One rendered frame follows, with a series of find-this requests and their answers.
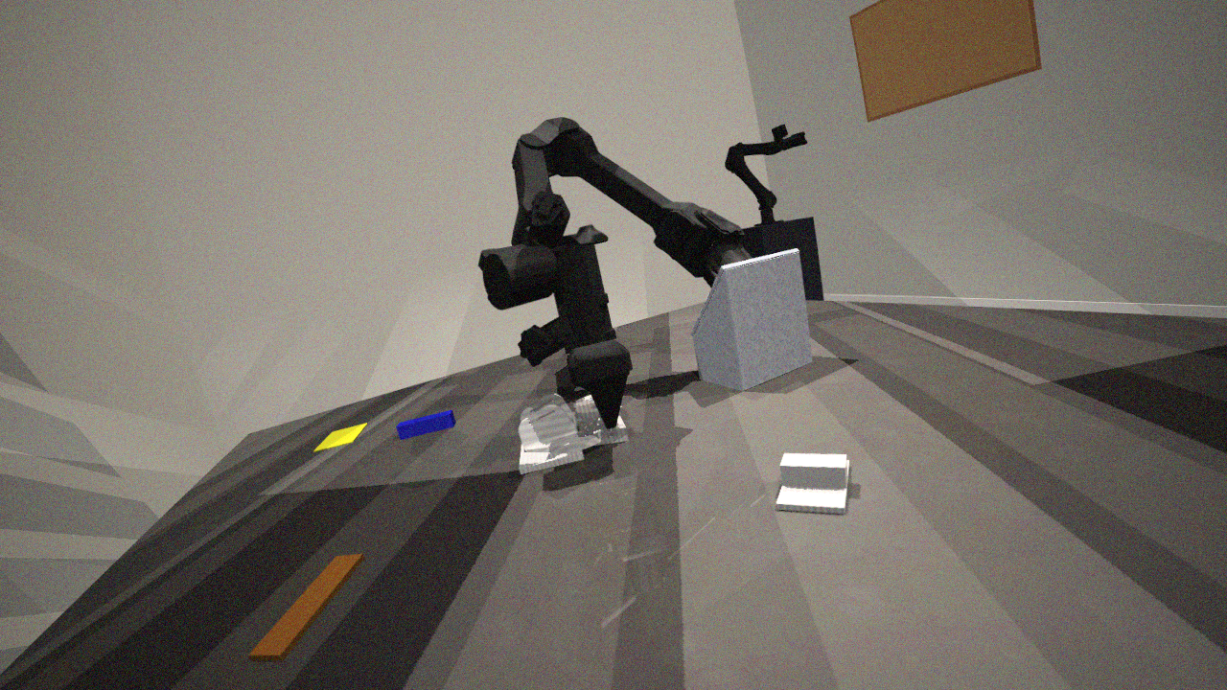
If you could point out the orange flat bar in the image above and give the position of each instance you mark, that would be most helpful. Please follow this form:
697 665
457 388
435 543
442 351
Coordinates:
280 640

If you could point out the yellow rectangular plate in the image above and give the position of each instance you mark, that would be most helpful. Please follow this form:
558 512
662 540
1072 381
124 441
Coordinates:
341 437

